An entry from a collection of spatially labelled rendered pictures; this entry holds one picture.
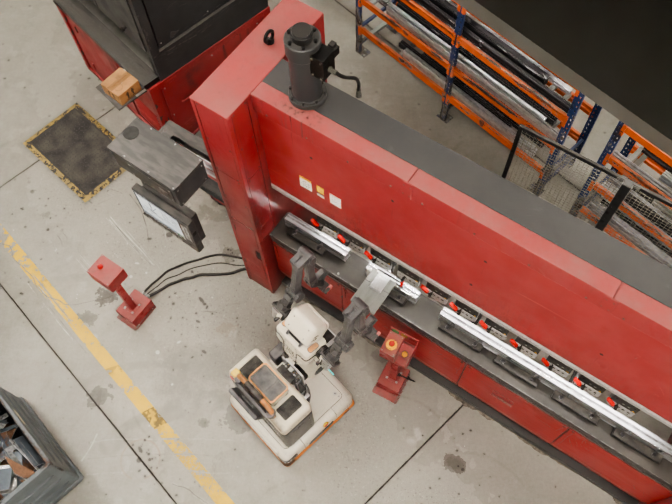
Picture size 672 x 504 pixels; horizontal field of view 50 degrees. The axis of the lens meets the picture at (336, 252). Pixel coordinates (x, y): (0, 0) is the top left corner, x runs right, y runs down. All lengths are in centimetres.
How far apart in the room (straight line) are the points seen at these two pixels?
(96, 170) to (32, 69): 137
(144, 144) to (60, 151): 270
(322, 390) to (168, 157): 203
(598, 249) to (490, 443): 234
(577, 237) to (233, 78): 189
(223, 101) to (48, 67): 385
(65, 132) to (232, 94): 331
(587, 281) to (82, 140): 475
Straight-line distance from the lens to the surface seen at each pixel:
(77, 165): 670
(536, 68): 556
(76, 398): 582
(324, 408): 514
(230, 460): 542
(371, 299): 461
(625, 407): 439
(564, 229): 349
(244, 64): 395
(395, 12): 626
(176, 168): 406
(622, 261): 349
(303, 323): 416
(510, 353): 462
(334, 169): 387
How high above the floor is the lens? 527
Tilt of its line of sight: 64 degrees down
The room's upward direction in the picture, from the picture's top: 3 degrees counter-clockwise
